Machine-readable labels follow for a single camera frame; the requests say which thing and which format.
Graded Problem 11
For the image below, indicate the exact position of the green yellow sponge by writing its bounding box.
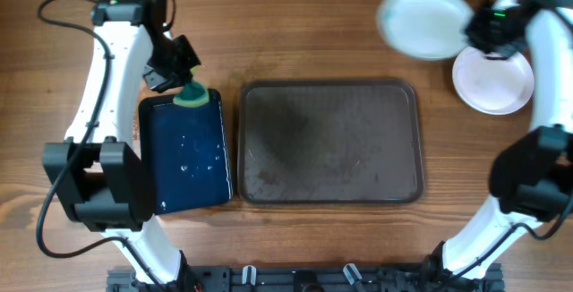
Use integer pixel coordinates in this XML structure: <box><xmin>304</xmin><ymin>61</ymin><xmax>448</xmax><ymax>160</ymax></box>
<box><xmin>173</xmin><ymin>64</ymin><xmax>210</xmax><ymax>108</ymax></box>

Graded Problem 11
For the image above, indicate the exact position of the white plate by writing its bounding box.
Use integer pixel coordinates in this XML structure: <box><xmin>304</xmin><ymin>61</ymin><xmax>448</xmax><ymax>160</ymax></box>
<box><xmin>376</xmin><ymin>0</ymin><xmax>474</xmax><ymax>61</ymax></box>
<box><xmin>452</xmin><ymin>47</ymin><xmax>535</xmax><ymax>116</ymax></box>

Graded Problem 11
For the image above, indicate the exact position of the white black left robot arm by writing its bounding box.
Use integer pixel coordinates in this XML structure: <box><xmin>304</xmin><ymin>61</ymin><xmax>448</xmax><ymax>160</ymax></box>
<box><xmin>42</xmin><ymin>0</ymin><xmax>210</xmax><ymax>291</ymax></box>

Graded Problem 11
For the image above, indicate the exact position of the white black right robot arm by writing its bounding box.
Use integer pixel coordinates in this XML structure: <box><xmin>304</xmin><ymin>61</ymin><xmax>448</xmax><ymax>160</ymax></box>
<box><xmin>420</xmin><ymin>0</ymin><xmax>572</xmax><ymax>288</ymax></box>

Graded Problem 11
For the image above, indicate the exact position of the black water basin tray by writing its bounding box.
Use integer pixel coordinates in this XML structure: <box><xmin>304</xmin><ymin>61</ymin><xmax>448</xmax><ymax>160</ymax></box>
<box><xmin>138</xmin><ymin>89</ymin><xmax>234</xmax><ymax>215</ymax></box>

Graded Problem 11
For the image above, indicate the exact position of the dark grey serving tray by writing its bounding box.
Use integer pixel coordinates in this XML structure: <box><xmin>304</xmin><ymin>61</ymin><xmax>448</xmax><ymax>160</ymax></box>
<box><xmin>237</xmin><ymin>78</ymin><xmax>425</xmax><ymax>206</ymax></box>

